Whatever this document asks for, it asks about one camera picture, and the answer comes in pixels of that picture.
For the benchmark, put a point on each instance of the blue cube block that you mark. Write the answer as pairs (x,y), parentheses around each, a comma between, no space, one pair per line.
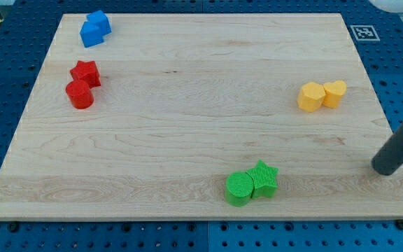
(100,19)

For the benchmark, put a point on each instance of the white fiducial marker tag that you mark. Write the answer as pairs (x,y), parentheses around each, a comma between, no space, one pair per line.
(364,32)

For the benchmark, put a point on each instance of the red star block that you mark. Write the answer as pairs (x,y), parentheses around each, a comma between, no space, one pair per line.
(86,71)

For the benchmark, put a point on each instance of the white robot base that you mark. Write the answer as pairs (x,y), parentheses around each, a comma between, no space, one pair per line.
(391,6)

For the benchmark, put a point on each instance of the yellow hexagon block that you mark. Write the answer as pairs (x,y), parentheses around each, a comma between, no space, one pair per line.
(310,97)

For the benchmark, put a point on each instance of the blue pentagon block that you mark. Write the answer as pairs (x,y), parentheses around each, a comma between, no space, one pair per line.
(90,34)

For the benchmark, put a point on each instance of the wooden board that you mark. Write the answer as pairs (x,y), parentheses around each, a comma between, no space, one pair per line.
(186,100)

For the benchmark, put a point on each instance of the green cylinder block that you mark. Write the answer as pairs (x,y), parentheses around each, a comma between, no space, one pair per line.
(239,187)

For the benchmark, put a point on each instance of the green star block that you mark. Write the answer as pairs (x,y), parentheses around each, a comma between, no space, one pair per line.
(264,180)

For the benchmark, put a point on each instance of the red cylinder block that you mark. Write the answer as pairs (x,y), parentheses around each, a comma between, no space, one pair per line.
(79,94)

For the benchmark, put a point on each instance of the yellow heart block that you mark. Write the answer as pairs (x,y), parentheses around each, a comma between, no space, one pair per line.
(334,91)

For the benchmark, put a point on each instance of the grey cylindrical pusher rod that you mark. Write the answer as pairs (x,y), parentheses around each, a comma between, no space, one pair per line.
(390,157)

